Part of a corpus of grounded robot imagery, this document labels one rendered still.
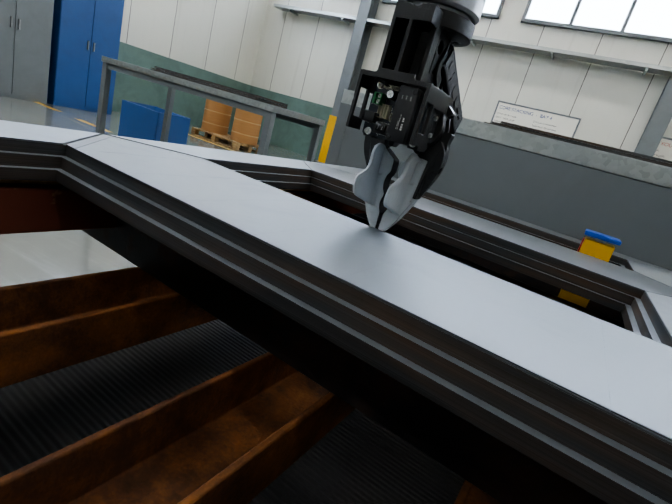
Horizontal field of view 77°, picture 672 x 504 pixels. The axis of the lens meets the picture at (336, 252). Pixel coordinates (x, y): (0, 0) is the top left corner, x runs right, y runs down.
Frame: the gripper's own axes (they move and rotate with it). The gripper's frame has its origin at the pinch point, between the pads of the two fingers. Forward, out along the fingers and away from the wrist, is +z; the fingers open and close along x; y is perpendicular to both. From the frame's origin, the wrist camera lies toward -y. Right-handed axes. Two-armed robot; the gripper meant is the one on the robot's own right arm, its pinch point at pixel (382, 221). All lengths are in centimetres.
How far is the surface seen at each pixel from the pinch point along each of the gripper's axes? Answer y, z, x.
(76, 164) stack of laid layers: 19.7, 2.0, -24.6
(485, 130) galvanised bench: -71, -17, -11
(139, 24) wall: -497, -84, -827
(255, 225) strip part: 16.8, 0.7, -3.3
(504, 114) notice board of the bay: -869, -115, -190
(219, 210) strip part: 17.3, 0.7, -7.0
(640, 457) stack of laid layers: 19.3, 2.0, 24.3
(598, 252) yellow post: -49, 0, 22
